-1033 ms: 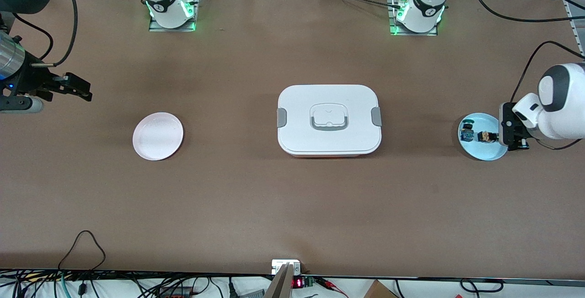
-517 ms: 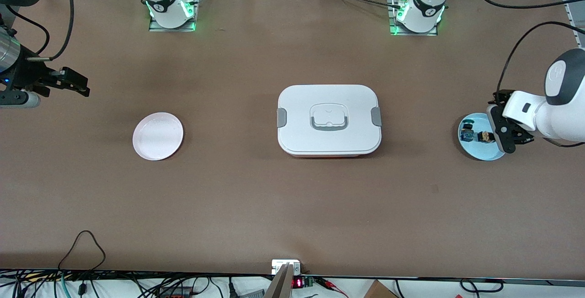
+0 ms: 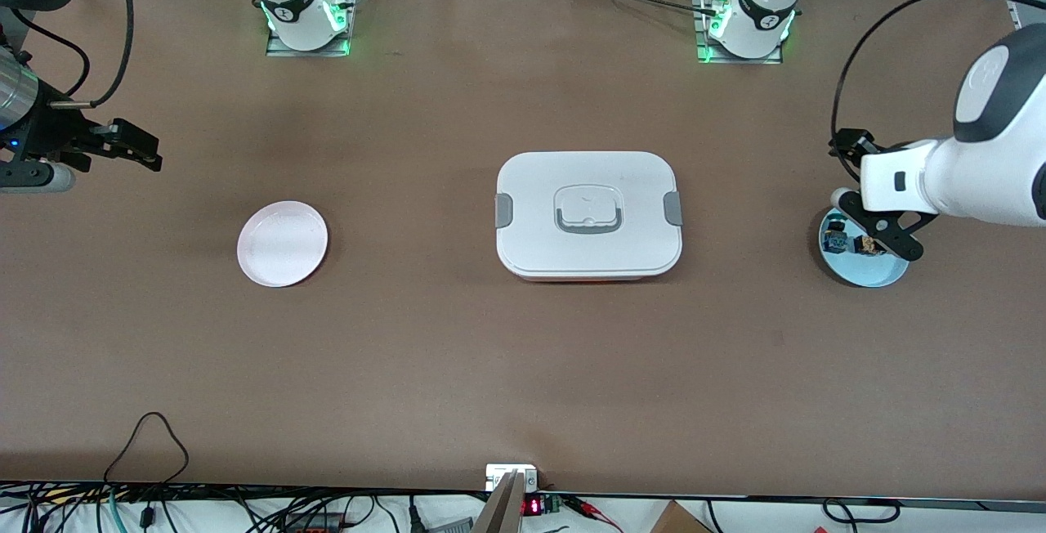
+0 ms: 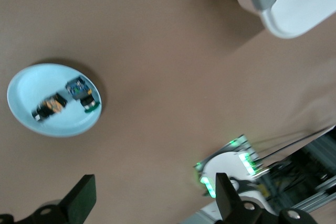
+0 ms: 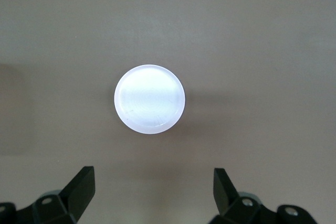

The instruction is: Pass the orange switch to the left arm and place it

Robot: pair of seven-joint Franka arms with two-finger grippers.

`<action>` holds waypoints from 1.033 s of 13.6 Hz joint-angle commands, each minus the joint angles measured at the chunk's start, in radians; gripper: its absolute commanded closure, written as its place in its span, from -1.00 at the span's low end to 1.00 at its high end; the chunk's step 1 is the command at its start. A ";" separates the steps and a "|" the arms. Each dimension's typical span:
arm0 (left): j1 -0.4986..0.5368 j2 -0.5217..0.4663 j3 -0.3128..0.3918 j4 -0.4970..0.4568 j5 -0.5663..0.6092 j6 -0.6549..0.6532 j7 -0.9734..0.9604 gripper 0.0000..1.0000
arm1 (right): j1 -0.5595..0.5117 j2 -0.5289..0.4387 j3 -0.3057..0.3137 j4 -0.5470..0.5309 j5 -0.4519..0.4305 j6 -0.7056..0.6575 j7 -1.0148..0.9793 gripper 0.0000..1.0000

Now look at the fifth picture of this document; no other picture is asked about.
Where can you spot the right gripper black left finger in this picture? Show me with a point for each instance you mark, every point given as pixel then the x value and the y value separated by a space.
pixel 76 197

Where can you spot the pink round plate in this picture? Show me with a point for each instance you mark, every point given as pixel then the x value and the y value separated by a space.
pixel 149 99

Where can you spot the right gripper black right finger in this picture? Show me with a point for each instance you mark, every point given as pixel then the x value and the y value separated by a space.
pixel 228 200

